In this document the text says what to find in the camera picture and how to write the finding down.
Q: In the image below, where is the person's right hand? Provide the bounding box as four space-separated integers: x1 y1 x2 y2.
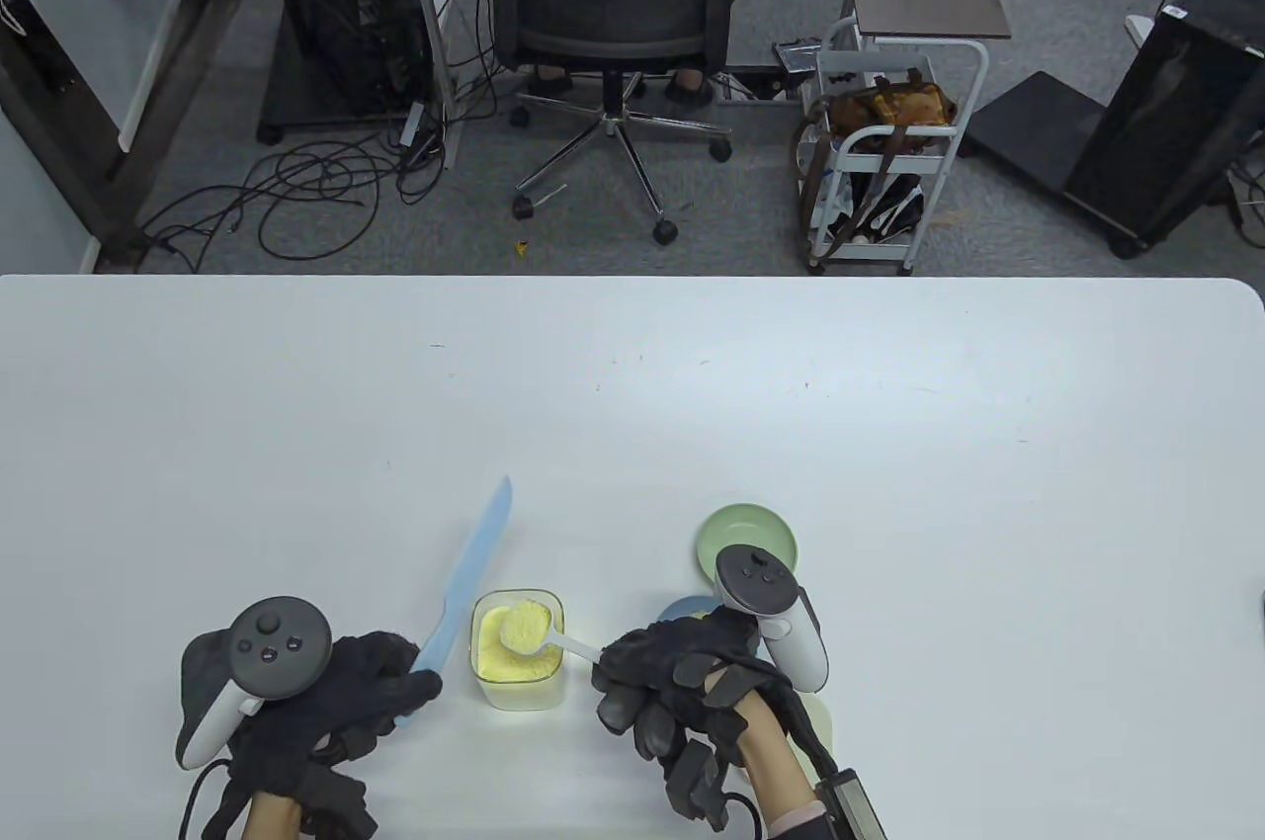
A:
591 607 794 831

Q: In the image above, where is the person's left hand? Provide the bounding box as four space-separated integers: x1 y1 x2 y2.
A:
219 630 444 840

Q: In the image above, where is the white plastic spoon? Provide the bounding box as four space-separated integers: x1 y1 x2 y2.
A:
499 601 605 665

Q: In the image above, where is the light blue plastic knife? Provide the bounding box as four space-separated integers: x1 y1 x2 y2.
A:
395 474 515 728

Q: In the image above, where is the person's left forearm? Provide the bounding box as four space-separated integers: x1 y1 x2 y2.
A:
241 791 303 840

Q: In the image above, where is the person's right forearm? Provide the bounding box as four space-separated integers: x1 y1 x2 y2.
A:
737 690 823 840

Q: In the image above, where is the clear square plastic container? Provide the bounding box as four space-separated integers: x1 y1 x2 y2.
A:
468 589 567 712

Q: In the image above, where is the yellow powder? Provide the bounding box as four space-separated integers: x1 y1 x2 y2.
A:
476 595 559 683

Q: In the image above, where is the light blue bowl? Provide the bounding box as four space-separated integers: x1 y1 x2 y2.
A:
654 594 724 630

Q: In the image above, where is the grey white left hand controller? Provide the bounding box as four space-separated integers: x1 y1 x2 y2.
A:
175 596 335 771

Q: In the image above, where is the grey white hand controller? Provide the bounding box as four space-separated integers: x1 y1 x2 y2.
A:
175 596 335 771
714 544 830 694

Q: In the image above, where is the cream white bowl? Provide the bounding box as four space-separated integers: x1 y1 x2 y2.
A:
791 690 837 764

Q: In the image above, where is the grey white right hand controller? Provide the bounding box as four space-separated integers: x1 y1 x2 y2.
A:
714 544 830 694

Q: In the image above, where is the pale green bowl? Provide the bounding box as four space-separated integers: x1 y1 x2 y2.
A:
694 504 801 585

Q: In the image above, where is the black and white bag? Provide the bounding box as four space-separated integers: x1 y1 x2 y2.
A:
823 171 927 247

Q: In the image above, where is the white rolling cart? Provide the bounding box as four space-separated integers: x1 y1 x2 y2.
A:
803 17 990 277

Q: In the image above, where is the brown leather bag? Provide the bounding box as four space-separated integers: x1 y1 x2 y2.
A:
813 69 962 155

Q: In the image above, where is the white desk leg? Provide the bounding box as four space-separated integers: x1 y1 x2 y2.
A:
395 0 466 170

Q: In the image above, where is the black computer tower on wheels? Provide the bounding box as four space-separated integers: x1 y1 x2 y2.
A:
258 0 437 148

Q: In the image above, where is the flat black platform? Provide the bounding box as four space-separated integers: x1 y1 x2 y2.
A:
958 70 1110 191

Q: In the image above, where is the large black computer case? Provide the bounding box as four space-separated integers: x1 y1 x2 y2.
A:
1061 0 1265 261

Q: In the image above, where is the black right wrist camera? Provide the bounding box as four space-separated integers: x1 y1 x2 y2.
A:
812 767 887 840

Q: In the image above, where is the black controller cable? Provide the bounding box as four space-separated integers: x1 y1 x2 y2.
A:
178 759 236 840

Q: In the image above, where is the bundle of black floor cables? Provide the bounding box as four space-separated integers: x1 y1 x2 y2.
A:
132 125 448 274

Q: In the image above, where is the dark frame desk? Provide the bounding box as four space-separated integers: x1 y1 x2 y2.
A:
0 0 274 274

